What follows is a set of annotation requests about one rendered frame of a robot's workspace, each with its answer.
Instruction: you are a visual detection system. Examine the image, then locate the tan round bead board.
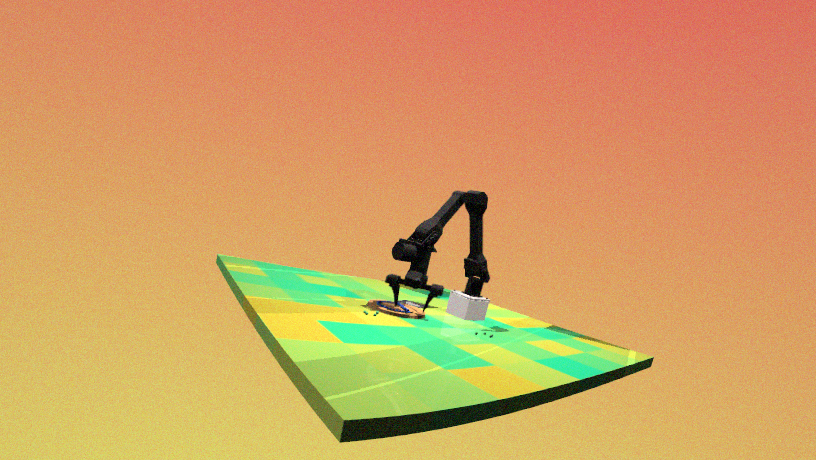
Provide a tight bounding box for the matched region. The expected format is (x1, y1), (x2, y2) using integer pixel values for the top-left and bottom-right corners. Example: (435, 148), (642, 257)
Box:
(367, 299), (426, 319)

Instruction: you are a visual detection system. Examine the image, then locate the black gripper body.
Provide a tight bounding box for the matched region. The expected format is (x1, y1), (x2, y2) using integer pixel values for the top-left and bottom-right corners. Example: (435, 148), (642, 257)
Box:
(385, 262), (444, 296)

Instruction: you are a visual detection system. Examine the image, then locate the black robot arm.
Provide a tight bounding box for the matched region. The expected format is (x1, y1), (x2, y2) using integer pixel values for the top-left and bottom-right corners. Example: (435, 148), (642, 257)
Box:
(392, 190), (490, 298)

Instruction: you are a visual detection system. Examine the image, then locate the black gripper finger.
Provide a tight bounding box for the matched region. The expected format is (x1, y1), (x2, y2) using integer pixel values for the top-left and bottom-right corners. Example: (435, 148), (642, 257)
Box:
(423, 292), (437, 314)
(388, 284), (400, 306)

